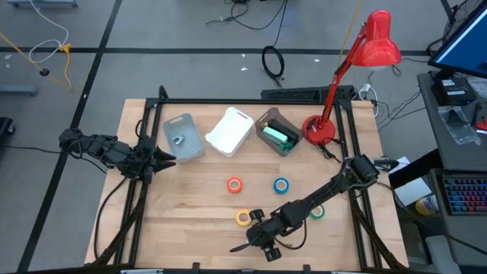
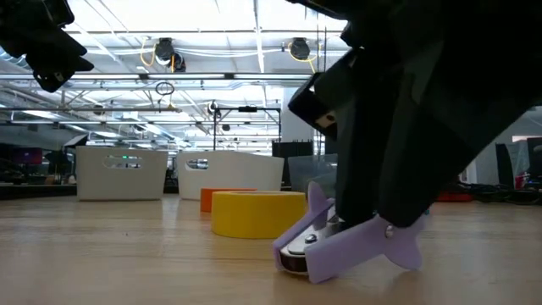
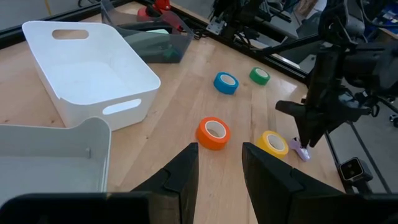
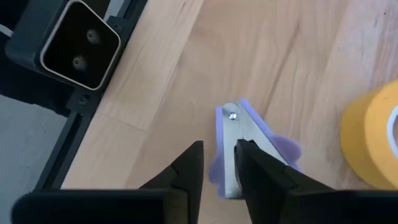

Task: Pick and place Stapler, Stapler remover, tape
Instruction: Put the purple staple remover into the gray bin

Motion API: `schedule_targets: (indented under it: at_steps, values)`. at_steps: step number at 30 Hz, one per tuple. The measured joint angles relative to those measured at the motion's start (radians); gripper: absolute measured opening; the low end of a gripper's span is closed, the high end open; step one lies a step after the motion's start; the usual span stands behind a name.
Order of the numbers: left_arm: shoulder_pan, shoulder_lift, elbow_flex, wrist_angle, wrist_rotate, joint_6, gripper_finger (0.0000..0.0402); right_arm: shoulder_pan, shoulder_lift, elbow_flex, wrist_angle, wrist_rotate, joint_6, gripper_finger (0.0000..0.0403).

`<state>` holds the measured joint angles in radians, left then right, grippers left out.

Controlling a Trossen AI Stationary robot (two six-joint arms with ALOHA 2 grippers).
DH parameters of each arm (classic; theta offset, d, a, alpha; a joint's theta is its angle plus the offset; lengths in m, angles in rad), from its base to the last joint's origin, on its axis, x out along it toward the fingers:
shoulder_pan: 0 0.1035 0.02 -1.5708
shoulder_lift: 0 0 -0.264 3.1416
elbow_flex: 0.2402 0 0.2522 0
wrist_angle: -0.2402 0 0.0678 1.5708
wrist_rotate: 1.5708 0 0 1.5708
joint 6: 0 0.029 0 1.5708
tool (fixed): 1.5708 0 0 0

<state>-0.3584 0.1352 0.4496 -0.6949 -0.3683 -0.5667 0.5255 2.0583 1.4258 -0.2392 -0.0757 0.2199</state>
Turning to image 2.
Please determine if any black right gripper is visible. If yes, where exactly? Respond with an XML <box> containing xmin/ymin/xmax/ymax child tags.
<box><xmin>290</xmin><ymin>0</ymin><xmax>542</xmax><ymax>230</ymax></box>

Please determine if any black cable pile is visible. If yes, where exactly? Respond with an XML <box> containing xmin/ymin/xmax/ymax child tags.
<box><xmin>452</xmin><ymin>180</ymin><xmax>542</xmax><ymax>205</ymax></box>

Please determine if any white plastic bin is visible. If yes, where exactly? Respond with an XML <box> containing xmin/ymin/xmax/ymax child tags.
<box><xmin>176</xmin><ymin>150</ymin><xmax>285</xmax><ymax>201</ymax></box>

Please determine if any black ceiling cable reel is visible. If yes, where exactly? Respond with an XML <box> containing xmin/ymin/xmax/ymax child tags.
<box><xmin>154</xmin><ymin>36</ymin><xmax>187</xmax><ymax>73</ymax></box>
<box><xmin>289</xmin><ymin>36</ymin><xmax>312</xmax><ymax>61</ymax></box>

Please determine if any dark background desk monitor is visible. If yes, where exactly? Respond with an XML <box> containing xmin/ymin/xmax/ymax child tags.
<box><xmin>526</xmin><ymin>136</ymin><xmax>542</xmax><ymax>171</ymax></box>

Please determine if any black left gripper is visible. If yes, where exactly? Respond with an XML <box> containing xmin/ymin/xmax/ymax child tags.
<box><xmin>0</xmin><ymin>0</ymin><xmax>96</xmax><ymax>93</ymax></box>

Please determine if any brown translucent plastic bin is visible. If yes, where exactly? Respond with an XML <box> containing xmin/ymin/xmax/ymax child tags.
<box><xmin>287</xmin><ymin>152</ymin><xmax>340</xmax><ymax>198</ymax></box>

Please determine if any orange tape roll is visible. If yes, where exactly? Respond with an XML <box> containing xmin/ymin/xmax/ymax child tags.
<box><xmin>200</xmin><ymin>187</ymin><xmax>258</xmax><ymax>214</ymax></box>

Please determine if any grey binder clip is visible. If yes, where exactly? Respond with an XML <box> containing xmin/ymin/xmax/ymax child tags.
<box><xmin>273</xmin><ymin>180</ymin><xmax>427</xmax><ymax>285</ymax></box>

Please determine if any black background box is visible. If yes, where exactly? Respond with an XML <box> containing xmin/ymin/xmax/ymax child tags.
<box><xmin>272</xmin><ymin>141</ymin><xmax>315</xmax><ymax>158</ymax></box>

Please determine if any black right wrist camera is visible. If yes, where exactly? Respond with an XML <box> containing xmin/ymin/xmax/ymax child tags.
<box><xmin>287</xmin><ymin>71</ymin><xmax>340</xmax><ymax>141</ymax></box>

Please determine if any yellow tape roll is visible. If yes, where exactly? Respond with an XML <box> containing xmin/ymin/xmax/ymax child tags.
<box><xmin>210</xmin><ymin>190</ymin><xmax>307</xmax><ymax>240</ymax></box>

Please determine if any grey plastic bin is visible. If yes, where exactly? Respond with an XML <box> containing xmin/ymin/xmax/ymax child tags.
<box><xmin>75</xmin><ymin>146</ymin><xmax>169</xmax><ymax>202</ymax></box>

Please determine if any black background frame stand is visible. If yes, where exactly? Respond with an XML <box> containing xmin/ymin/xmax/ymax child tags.
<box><xmin>213</xmin><ymin>105</ymin><xmax>283</xmax><ymax>153</ymax></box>

